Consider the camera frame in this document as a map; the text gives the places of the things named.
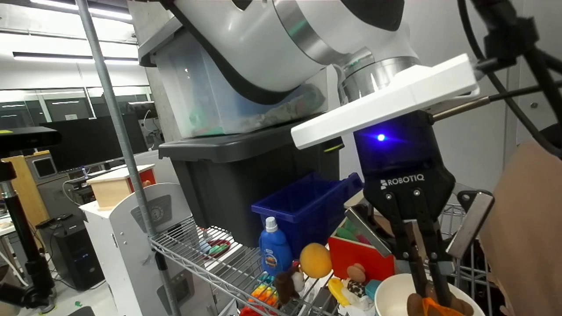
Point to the white dish with teal band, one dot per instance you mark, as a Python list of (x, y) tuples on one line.
[(395, 291)]

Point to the white cabinet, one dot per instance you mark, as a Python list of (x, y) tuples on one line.
[(128, 245)]

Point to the small green red toys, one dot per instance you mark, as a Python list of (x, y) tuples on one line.
[(214, 245)]

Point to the green toy block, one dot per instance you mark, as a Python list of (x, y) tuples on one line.
[(349, 228)]

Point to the ceiling light strip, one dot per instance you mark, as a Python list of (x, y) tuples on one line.
[(75, 56), (81, 8)]

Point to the tan wooden furniture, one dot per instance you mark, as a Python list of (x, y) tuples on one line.
[(26, 193)]

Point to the yellow orange ball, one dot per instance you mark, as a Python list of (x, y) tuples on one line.
[(316, 259)]

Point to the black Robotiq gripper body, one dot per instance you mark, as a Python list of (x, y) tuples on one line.
[(404, 163)]

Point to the dark brown plush bear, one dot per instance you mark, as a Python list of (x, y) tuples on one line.
[(284, 288)]

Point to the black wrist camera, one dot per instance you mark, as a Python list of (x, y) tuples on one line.
[(328, 145)]

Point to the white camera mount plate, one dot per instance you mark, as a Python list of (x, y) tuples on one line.
[(379, 98)]

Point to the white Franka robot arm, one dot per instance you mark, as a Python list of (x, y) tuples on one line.
[(246, 40)]

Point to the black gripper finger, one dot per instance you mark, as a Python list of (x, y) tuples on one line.
[(471, 224), (407, 251)]

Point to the yellow giraffe toy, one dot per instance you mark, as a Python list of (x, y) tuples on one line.
[(337, 289)]

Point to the blue plastic bin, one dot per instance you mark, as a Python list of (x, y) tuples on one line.
[(304, 203)]

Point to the rainbow coloured toy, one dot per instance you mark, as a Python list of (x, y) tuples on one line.
[(263, 291)]

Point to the tan round peg doll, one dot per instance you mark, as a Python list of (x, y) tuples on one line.
[(355, 272)]

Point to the clear plastic storage bin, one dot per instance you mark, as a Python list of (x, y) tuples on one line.
[(193, 105)]

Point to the blue detergent bottle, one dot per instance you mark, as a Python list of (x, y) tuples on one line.
[(274, 247)]

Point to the large cardboard box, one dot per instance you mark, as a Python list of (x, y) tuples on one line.
[(527, 233)]

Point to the dark grey storage tote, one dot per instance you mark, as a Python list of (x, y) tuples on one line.
[(234, 175)]

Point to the light wooden box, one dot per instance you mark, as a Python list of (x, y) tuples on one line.
[(114, 186)]

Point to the black stand with flat top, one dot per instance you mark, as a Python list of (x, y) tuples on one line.
[(23, 233)]

